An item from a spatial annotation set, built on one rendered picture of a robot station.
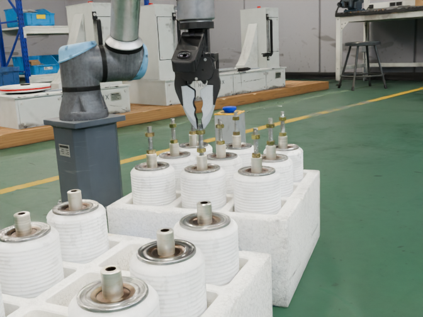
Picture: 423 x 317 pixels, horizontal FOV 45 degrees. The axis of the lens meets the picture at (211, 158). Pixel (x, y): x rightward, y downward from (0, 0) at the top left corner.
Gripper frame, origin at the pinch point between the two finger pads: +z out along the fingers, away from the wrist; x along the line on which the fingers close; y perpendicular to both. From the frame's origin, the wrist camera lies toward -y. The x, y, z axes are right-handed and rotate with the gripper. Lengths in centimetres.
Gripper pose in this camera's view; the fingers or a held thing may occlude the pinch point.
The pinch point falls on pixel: (199, 122)
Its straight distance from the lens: 104.9
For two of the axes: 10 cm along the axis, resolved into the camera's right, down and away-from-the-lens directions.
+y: 1.6, -2.3, 9.6
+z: 0.5, 9.7, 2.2
